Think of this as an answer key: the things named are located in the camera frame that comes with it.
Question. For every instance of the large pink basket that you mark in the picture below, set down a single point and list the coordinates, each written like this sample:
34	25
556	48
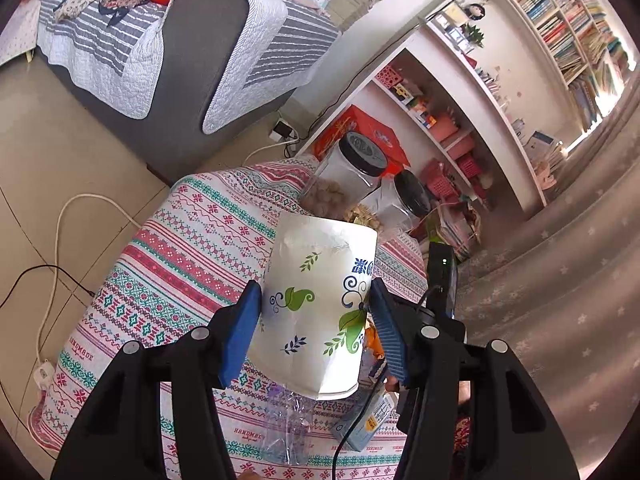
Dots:
439	180

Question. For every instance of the black-lid jar of biscuits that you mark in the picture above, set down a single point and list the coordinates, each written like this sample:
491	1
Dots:
400	205

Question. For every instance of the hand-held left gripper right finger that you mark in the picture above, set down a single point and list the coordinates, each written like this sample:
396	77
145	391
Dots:
390	335

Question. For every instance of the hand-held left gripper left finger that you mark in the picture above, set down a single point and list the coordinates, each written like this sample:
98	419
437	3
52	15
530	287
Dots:
242	332

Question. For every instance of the white lace curtain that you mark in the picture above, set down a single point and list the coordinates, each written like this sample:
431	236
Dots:
550	260

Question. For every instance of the patterned striped tablecloth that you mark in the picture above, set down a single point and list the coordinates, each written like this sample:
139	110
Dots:
190	260

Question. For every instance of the black-lid jar of walnuts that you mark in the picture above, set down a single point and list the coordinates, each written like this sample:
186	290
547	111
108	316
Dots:
345	170

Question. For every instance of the yellow toy car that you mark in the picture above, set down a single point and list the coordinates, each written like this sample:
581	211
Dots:
400	94

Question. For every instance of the orange snack packet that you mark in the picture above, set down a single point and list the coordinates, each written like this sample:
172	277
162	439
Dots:
372	340

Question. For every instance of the white shelf unit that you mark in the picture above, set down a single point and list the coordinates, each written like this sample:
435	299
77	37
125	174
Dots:
505	125

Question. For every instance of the clear plastic bottle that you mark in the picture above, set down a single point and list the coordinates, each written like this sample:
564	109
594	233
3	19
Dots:
285	430

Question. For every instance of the pink lattice basket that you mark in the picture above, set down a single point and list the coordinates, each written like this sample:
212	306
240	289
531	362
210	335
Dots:
389	77

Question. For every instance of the blue and white carton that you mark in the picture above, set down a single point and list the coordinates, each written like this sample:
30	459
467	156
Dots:
372	417

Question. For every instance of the white power strip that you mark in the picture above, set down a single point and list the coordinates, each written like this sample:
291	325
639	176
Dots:
43	372

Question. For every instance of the small potted plant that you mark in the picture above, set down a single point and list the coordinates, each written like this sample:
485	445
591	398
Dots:
474	35

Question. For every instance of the white bookshelf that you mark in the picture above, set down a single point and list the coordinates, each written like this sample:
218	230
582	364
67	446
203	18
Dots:
545	5

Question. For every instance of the red cardboard box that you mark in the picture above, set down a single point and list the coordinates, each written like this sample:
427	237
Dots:
350	125

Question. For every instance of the dark grey sofa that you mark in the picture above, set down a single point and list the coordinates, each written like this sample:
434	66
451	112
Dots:
200	60

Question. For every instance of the white wall power adapter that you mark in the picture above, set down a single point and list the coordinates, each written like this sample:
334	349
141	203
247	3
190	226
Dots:
284	130

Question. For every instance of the rows of colourful books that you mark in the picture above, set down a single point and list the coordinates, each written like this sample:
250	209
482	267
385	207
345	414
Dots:
565	25

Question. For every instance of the white leaf-print paper cup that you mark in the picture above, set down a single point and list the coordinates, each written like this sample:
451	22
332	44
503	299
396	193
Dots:
315	310

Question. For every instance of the small pink basket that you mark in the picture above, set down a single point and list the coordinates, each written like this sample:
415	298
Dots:
472	167

